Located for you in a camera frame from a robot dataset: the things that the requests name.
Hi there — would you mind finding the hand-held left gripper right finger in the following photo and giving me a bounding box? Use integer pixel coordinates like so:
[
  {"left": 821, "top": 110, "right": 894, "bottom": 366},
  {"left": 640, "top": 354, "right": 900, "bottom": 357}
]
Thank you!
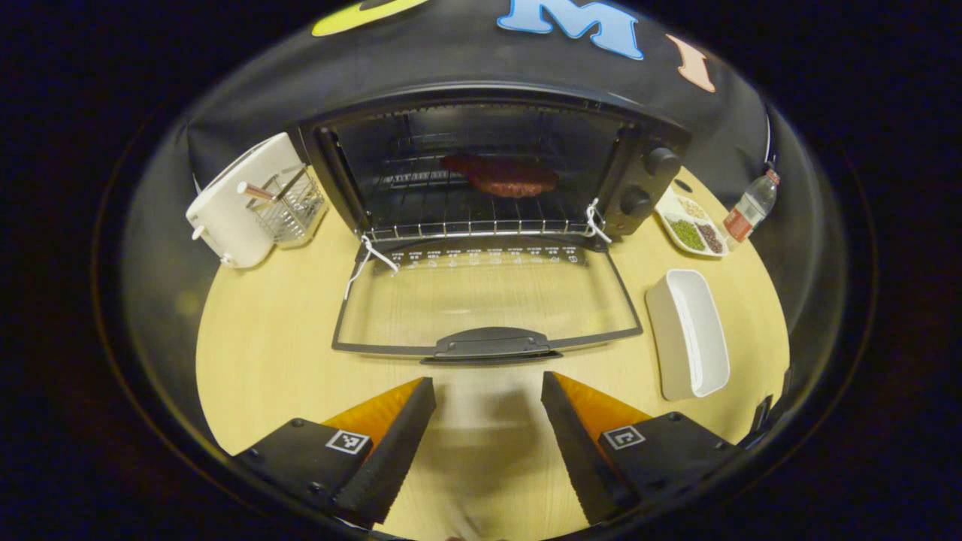
[{"left": 540, "top": 370, "right": 741, "bottom": 527}]

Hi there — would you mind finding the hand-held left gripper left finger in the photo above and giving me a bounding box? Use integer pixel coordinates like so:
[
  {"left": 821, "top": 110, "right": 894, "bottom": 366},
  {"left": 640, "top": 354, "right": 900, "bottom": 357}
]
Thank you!
[{"left": 233, "top": 376, "right": 438, "bottom": 528}]

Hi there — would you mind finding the black electric oven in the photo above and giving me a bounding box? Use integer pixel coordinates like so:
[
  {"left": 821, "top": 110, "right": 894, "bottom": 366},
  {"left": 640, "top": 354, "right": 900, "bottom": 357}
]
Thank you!
[{"left": 297, "top": 81, "right": 692, "bottom": 367}]

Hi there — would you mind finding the red meat piece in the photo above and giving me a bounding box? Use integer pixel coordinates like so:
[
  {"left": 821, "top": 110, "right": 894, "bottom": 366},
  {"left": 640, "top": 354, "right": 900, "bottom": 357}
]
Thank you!
[{"left": 440, "top": 153, "right": 561, "bottom": 199}]

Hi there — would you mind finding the white rectangular dish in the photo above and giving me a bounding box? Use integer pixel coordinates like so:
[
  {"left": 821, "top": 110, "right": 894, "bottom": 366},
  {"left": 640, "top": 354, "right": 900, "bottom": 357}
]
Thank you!
[{"left": 645, "top": 269, "right": 731, "bottom": 401}]

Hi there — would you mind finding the white divided bean plate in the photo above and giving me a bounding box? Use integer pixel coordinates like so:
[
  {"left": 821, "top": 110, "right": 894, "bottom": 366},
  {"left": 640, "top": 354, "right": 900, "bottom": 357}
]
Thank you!
[{"left": 655, "top": 188, "right": 731, "bottom": 258}]

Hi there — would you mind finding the clear plastic bottle red label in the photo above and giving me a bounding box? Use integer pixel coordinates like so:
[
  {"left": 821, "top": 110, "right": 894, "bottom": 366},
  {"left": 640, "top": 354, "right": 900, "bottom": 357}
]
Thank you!
[{"left": 724, "top": 169, "right": 781, "bottom": 243}]

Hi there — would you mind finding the white countertop appliance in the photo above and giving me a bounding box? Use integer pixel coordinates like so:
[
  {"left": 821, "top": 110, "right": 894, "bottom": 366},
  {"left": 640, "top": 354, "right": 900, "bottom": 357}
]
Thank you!
[{"left": 186, "top": 132, "right": 310, "bottom": 270}]

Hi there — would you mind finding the black backdrop cloth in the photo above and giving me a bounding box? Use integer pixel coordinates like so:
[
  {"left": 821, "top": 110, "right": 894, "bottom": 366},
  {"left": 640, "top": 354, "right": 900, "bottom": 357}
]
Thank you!
[{"left": 120, "top": 0, "right": 831, "bottom": 452}]

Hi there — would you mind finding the white string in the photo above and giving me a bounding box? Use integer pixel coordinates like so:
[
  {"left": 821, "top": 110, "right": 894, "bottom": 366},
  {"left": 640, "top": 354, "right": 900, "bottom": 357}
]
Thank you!
[
  {"left": 585, "top": 198, "right": 613, "bottom": 245},
  {"left": 344, "top": 234, "right": 401, "bottom": 301}
]

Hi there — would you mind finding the metal wire basket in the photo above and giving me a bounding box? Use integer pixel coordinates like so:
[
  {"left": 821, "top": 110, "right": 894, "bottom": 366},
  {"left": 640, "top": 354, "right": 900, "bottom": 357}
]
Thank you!
[{"left": 248, "top": 165, "right": 329, "bottom": 245}]

